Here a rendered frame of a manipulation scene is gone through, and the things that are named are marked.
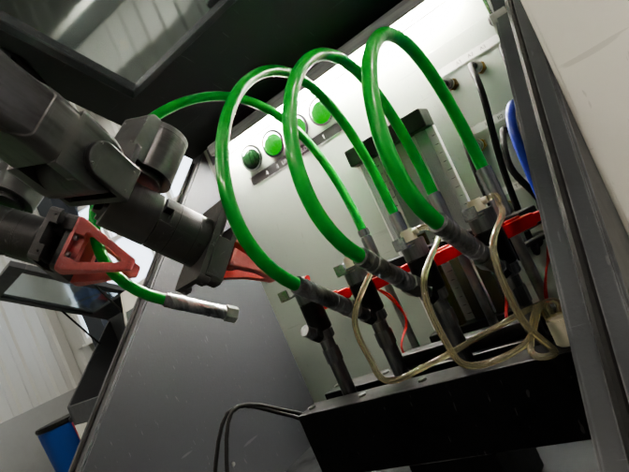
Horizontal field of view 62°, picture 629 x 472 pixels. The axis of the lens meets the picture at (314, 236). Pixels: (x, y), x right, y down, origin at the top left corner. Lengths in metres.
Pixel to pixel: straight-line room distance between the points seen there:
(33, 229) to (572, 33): 0.59
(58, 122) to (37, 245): 0.19
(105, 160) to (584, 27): 0.44
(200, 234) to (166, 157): 0.09
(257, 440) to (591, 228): 0.71
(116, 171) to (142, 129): 0.08
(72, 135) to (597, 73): 0.45
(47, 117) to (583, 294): 0.42
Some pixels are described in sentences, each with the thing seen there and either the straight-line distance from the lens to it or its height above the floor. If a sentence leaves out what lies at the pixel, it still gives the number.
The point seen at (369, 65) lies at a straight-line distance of 0.46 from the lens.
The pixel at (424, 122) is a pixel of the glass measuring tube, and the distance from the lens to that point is 0.81.
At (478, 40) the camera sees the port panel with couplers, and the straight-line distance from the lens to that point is 0.83.
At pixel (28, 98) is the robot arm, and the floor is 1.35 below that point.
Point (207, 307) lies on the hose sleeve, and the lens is 0.67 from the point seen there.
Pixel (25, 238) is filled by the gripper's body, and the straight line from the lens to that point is 0.67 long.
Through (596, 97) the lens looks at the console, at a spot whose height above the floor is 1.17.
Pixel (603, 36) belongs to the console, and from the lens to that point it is 0.54.
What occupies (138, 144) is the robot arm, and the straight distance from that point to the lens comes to 0.56.
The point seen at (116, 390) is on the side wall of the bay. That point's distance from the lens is 0.83.
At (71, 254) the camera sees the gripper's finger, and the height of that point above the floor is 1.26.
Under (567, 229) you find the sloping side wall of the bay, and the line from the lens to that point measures 0.41.
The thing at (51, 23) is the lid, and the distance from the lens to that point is 0.97.
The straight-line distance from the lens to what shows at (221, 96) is 0.79.
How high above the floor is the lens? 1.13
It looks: 3 degrees up
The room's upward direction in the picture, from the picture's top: 24 degrees counter-clockwise
